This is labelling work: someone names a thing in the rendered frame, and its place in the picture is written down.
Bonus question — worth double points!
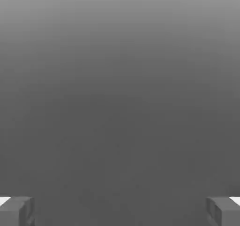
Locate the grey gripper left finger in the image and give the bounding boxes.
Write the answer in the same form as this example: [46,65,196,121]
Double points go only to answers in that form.
[0,196,36,226]

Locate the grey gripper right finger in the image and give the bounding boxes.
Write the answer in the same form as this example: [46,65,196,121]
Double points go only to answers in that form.
[205,196,240,226]

